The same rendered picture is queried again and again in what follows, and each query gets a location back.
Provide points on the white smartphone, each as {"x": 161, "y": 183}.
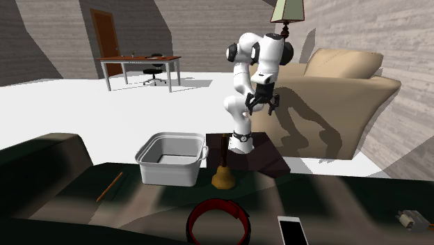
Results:
{"x": 292, "y": 232}

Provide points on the small grey motor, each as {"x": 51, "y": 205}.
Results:
{"x": 413, "y": 220}

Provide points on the floor lamp with green shade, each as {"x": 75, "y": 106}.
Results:
{"x": 288, "y": 12}

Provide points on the grey metal tub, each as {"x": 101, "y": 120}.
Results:
{"x": 169, "y": 168}

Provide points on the black office chair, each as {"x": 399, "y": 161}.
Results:
{"x": 154, "y": 71}

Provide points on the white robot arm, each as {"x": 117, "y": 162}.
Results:
{"x": 243, "y": 76}

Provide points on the brown desk with white legs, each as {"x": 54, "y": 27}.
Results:
{"x": 139, "y": 59}

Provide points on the beige sofa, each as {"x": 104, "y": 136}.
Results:
{"x": 318, "y": 98}

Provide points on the dark robot stand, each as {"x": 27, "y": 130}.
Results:
{"x": 264, "y": 157}

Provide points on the red and black collar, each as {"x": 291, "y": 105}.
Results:
{"x": 237, "y": 212}

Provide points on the brown pencil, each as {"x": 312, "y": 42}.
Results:
{"x": 109, "y": 187}

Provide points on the brass hand bell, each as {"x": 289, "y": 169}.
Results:
{"x": 223, "y": 178}

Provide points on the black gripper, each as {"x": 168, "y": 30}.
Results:
{"x": 264, "y": 90}

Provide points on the brown door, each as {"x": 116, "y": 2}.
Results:
{"x": 106, "y": 37}

